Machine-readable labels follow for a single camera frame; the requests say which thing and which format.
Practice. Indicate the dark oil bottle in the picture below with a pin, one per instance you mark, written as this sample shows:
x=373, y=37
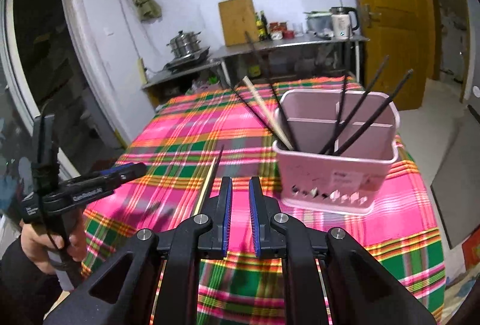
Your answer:
x=264, y=25
x=258, y=26

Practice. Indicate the yellow power strip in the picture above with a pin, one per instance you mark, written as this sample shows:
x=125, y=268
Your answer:
x=142, y=71

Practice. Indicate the red cardboard box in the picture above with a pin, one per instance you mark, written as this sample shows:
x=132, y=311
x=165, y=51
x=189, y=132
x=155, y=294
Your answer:
x=471, y=253

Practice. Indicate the person's left hand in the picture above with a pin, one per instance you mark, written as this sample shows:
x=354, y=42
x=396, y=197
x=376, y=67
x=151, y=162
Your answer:
x=37, y=248

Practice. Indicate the white door frame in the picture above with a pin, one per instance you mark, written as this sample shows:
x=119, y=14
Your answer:
x=86, y=47

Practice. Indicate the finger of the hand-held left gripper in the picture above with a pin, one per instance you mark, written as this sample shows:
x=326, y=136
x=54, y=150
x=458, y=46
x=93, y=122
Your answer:
x=112, y=170
x=135, y=171

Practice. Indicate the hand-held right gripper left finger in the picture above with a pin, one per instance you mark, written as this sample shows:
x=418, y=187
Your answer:
x=226, y=214

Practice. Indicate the clear glass cup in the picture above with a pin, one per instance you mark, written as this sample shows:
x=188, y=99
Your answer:
x=298, y=28

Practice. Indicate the steel kitchen table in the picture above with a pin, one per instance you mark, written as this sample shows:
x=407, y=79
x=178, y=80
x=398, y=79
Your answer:
x=285, y=43

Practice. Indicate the black chopstick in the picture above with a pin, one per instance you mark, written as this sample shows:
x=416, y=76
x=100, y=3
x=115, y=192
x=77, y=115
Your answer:
x=342, y=103
x=251, y=109
x=360, y=100
x=217, y=167
x=268, y=82
x=375, y=112

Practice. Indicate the wooden cutting board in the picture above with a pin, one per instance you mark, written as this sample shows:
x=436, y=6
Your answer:
x=240, y=21

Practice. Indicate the pink plaid tablecloth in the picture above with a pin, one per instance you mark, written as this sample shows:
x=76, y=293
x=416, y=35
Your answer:
x=187, y=130

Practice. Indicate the black induction cooker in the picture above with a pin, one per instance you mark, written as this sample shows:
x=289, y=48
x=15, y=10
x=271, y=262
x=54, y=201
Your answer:
x=187, y=60

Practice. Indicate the white electric kettle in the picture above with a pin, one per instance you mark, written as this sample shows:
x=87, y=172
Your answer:
x=342, y=24

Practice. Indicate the low metal counter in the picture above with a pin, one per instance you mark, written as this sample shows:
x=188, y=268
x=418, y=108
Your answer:
x=176, y=75

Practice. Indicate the pink plastic utensil basket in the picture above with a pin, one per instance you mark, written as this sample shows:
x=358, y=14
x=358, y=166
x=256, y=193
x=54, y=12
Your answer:
x=337, y=175

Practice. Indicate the yellow wooden door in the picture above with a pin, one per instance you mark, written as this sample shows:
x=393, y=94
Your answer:
x=390, y=10

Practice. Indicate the steel steamer pot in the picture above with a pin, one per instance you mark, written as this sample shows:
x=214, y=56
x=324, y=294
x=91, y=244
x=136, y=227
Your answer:
x=183, y=43

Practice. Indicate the light wooden chopstick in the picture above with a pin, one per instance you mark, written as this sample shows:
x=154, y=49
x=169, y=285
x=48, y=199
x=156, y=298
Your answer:
x=208, y=184
x=262, y=104

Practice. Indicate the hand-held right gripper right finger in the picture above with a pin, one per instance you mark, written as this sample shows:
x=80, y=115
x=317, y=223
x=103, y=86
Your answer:
x=255, y=214

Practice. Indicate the grey panel door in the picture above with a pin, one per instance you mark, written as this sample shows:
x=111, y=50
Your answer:
x=473, y=47

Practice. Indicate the person's left forearm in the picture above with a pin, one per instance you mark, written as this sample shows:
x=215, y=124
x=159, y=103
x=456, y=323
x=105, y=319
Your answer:
x=18, y=291

